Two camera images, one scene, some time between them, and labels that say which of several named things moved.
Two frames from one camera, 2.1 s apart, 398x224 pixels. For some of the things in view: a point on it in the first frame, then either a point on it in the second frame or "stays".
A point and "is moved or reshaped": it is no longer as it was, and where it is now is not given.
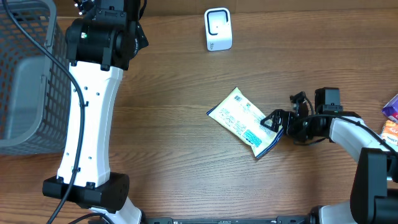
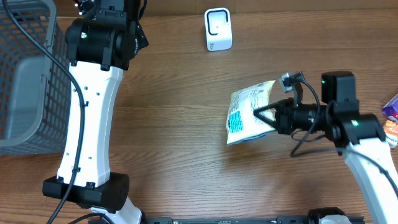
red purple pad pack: (390, 109) stays
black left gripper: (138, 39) stays
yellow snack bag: (237, 115) is moved or reshaped
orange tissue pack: (390, 132) stays
